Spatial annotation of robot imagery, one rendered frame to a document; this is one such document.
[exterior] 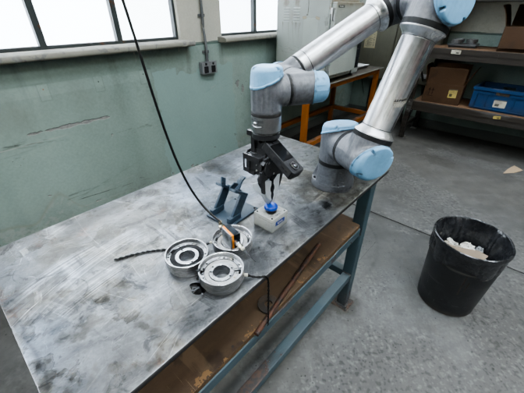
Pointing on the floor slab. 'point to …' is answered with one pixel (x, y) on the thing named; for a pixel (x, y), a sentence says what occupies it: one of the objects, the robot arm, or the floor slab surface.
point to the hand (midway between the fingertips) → (270, 200)
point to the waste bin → (462, 264)
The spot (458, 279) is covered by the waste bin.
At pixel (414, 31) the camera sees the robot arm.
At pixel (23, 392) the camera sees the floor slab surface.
